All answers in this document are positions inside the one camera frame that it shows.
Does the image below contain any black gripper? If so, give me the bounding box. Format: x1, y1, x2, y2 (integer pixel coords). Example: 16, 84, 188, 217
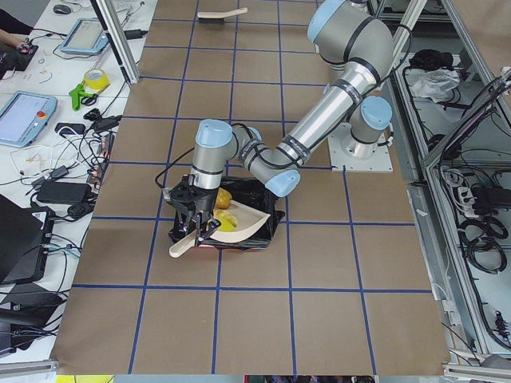
162, 175, 220, 246

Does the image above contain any croissant bread piece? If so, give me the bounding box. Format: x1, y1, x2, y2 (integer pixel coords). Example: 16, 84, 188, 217
214, 209, 238, 229

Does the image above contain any yellow green sponge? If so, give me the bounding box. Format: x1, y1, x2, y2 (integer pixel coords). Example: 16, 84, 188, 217
218, 221, 236, 232

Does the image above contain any orange-yellow bread roll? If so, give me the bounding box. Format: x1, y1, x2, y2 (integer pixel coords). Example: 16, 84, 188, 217
215, 188, 232, 209

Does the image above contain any beige plastic dustpan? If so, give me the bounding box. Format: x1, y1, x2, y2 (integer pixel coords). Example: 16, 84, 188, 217
168, 200, 270, 258

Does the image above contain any beige hand brush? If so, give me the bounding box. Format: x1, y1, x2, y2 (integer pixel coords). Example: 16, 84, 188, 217
196, 7, 248, 25

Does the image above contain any black trash bag bin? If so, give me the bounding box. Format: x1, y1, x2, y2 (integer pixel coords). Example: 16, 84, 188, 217
164, 176, 283, 258

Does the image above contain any black power brick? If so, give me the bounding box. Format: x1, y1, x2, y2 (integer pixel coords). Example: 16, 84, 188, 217
36, 182, 92, 204

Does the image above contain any yellow tape roll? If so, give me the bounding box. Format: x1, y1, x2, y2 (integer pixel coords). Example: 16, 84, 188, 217
83, 69, 110, 91

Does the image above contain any green clip tool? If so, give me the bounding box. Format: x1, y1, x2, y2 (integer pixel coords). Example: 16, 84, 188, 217
69, 81, 98, 111

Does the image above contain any black laptop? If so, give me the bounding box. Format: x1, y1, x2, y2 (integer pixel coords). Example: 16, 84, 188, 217
1, 196, 55, 285

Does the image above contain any near teach pendant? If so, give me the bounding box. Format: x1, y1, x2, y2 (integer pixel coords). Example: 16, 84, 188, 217
1, 91, 57, 148

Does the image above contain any teach pendant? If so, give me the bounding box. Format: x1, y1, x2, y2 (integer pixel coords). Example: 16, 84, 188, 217
60, 18, 109, 55
1, 91, 57, 148

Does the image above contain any far teach pendant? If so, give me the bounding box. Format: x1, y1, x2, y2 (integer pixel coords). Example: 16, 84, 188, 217
60, 18, 109, 55

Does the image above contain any computer mouse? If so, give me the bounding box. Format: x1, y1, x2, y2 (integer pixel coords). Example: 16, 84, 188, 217
53, 4, 73, 15

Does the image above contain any white crumpled cloth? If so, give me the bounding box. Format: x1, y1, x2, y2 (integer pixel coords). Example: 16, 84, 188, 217
410, 69, 460, 103

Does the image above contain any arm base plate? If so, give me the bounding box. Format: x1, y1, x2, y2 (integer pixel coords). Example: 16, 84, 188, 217
327, 123, 393, 173

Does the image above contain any aluminium frame post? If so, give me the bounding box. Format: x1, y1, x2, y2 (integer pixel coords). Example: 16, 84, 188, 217
90, 0, 140, 85

